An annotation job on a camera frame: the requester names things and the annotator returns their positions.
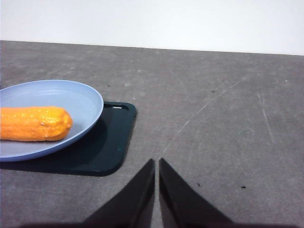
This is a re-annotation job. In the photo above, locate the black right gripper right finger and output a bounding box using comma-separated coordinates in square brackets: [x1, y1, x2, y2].
[158, 157, 238, 228]

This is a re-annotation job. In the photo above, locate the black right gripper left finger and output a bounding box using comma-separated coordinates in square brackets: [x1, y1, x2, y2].
[82, 158, 156, 228]

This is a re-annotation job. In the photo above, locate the blue round plate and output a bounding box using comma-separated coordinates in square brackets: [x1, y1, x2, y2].
[0, 79, 105, 163]

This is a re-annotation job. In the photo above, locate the yellow orange corn cob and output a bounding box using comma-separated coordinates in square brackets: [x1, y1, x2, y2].
[0, 106, 74, 143]

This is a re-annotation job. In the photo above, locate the black rectangular tray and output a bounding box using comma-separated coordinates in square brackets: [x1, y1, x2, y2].
[0, 101, 137, 177]

